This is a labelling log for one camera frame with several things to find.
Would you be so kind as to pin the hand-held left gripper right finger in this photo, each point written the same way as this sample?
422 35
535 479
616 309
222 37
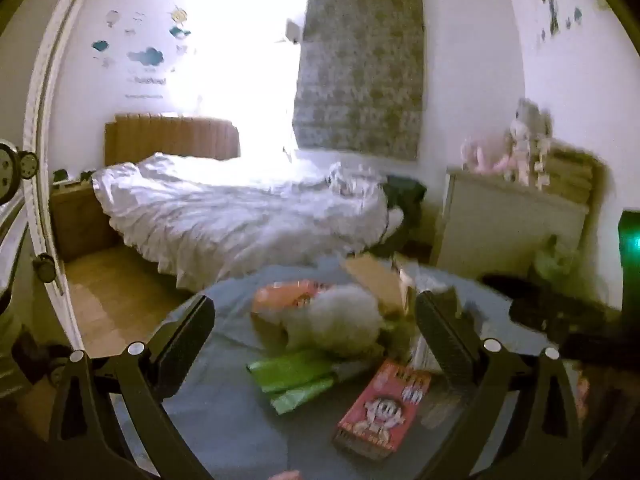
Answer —
442 332

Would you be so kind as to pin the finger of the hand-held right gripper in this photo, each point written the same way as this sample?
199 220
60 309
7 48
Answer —
530 285
550 320

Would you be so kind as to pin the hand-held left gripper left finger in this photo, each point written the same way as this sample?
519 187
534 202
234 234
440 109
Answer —
187 331

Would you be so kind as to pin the white striped paper stack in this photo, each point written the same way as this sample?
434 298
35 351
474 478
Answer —
425 355

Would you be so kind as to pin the pale green plastic bag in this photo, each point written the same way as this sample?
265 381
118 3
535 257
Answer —
550 260

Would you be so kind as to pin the white cabinet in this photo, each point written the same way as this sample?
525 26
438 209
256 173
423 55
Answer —
510 225

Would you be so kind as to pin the brown cardboard box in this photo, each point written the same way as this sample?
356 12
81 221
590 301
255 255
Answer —
175 137
372 275

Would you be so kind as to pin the red cartoon box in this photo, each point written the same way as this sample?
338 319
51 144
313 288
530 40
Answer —
385 410

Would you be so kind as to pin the folded beige towels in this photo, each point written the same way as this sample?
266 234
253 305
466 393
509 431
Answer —
575 175

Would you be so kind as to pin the green plastic wrapper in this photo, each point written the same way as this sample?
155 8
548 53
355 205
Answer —
302 395
285 365

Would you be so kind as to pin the orange snack bag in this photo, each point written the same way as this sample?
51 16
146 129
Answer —
285 296

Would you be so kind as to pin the grey fluffy ball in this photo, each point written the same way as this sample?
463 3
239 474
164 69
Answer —
335 322

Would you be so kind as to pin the pink plush toy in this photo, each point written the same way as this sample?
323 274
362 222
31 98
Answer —
480 157

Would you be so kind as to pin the dark clothes pile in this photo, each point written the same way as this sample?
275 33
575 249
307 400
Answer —
407 195

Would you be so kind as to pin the wooden nightstand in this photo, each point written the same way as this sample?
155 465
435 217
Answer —
80 220

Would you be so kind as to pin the black knob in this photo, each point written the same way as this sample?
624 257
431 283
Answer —
45 269

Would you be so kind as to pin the grey patterned curtain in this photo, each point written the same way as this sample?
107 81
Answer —
360 60

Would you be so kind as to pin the white door frame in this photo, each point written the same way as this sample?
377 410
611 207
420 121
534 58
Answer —
42 110

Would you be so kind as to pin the small cartoon wall stickers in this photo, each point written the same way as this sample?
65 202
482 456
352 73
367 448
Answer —
552 7

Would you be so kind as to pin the blue cloud wall stickers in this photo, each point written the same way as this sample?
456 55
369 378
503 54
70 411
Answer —
147 55

